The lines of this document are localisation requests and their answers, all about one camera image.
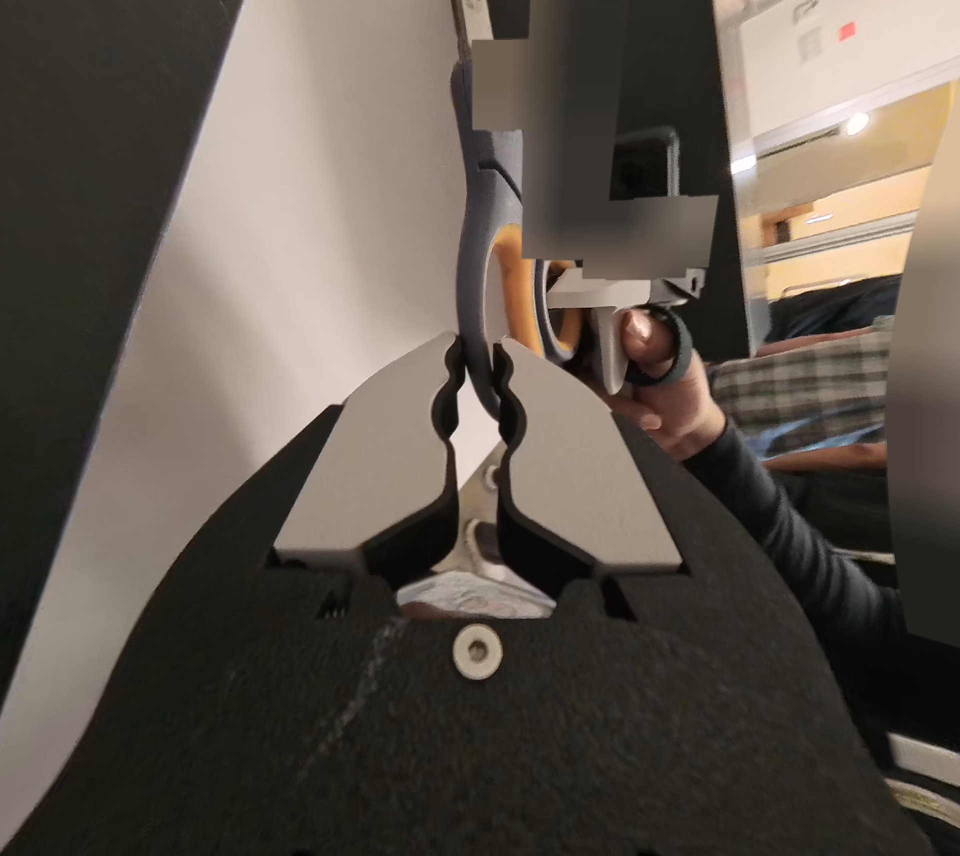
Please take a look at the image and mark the person's leg in jeans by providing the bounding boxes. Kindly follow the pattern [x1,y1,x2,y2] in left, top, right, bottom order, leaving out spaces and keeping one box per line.
[397,569,558,618]

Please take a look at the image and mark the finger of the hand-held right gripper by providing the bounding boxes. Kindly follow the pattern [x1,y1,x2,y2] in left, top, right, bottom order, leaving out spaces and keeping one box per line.
[547,268,654,310]

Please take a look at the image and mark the white sneaker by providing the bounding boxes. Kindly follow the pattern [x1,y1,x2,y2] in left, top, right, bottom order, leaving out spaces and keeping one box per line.
[461,517,526,579]

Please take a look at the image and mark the person's right hand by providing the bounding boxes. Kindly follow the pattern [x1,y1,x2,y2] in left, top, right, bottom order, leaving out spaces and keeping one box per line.
[603,310,729,464]

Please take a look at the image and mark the black printed panel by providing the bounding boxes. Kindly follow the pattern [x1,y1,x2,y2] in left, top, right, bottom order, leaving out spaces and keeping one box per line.
[472,0,753,359]

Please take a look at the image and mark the grey and orange scissors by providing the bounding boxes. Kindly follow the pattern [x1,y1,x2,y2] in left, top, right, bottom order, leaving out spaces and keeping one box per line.
[438,0,585,422]

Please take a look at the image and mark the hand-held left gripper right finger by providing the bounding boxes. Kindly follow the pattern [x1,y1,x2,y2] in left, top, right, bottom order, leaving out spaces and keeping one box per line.
[491,337,684,577]

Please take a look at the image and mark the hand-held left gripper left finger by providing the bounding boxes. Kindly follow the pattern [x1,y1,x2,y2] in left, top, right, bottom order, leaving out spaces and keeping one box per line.
[274,332,468,577]

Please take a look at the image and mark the white paper sheet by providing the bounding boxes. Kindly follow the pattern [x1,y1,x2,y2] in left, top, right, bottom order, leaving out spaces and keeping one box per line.
[0,0,526,725]

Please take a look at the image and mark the person's right forearm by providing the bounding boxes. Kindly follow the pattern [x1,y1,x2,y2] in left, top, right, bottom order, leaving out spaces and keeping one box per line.
[681,417,905,647]

